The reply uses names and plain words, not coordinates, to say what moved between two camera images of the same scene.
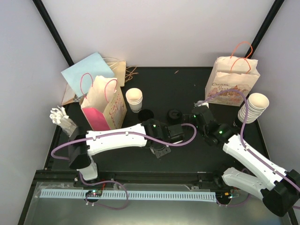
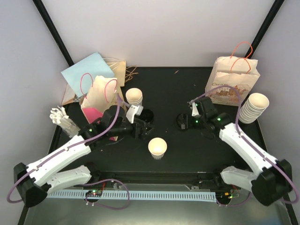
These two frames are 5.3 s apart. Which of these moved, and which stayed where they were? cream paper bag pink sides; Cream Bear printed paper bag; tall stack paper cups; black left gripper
Moved: black left gripper
Stayed: tall stack paper cups; Cream Bear printed paper bag; cream paper bag pink sides
